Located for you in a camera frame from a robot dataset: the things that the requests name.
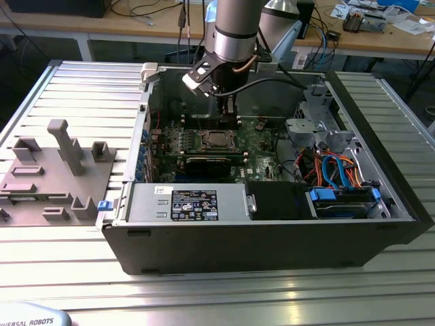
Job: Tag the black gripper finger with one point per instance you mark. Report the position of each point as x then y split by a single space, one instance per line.
227 122

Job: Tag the silver green CPU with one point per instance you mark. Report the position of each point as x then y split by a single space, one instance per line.
217 138

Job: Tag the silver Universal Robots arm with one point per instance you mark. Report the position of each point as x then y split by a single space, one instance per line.
234 44

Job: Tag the CPU socket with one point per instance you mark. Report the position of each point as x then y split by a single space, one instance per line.
203 144

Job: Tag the RAM slot with white latches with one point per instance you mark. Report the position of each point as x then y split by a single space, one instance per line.
245 159
192 117
245 153
192 123

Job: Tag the black RAM slot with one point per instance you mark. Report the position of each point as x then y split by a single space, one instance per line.
192 120
192 126

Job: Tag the coin cell battery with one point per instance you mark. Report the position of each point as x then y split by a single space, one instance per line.
260 126

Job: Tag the black graphics card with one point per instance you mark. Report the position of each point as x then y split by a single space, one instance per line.
207 168

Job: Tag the green motherboard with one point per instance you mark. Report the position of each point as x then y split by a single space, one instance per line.
261 159

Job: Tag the metal drive cage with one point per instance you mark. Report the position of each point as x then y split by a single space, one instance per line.
302 130

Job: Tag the black optical drive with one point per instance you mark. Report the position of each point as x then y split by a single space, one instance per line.
275 200

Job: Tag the black upright box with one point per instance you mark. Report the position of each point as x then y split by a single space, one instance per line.
306 17

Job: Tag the small black box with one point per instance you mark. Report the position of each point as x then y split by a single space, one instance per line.
333 35

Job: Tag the silver power supply unit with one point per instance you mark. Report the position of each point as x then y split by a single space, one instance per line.
149 203

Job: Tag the blue disk carrier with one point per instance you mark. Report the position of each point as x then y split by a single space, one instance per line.
321 197

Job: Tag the wooden desk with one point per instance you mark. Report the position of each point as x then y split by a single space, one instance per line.
119 25
374 42

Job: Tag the black open PC case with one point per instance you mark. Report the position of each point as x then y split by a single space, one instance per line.
238 248

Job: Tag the hard disk drive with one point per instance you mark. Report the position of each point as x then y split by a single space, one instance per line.
343 210

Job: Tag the blue case latch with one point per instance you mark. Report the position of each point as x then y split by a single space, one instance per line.
104 205

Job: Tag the grey electronic device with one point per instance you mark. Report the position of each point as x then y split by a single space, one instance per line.
374 23

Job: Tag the grey parts rack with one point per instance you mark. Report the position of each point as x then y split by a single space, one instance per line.
51 176

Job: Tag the blue cardboard box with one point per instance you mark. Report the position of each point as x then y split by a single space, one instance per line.
401 4

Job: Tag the white papers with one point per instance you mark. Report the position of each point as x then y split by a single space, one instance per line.
411 25

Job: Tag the black flat box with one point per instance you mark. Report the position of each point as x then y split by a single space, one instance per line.
51 8

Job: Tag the pale blue teach pendant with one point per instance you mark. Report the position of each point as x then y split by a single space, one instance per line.
34 321

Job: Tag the white camera, black face plate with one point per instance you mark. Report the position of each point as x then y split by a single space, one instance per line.
192 81

